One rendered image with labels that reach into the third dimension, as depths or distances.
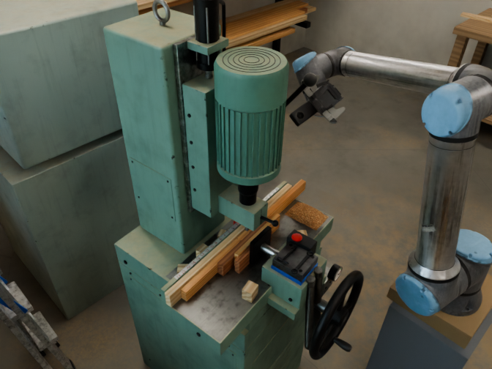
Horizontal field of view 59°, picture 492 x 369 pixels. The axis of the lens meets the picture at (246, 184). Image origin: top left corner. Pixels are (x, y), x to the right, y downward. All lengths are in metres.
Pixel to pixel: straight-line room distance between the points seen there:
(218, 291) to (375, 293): 1.37
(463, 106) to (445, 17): 3.26
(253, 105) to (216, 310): 0.57
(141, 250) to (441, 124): 1.00
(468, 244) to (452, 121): 0.56
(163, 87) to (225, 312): 0.62
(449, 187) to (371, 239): 1.56
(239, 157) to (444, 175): 0.53
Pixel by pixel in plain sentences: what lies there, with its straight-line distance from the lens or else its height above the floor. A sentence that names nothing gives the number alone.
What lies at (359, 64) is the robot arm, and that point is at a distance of 1.53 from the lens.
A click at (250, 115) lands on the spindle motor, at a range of 1.02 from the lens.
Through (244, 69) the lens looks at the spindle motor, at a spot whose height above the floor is 1.50.
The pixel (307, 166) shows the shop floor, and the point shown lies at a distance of 3.24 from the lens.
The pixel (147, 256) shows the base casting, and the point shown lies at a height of 0.80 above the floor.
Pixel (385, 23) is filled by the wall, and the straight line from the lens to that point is 4.63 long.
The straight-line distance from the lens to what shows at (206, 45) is 1.09.
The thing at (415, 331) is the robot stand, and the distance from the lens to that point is 1.78.
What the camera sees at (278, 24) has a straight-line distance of 4.03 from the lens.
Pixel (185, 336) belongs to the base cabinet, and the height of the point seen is 0.55.
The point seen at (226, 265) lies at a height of 0.93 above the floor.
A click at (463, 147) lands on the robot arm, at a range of 1.20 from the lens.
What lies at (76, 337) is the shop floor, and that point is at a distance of 2.38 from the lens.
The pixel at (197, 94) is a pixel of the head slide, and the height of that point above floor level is 1.41.
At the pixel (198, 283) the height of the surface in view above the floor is 0.93.
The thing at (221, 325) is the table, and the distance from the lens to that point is 1.21.
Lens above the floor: 1.92
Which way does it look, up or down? 39 degrees down
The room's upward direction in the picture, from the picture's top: 1 degrees clockwise
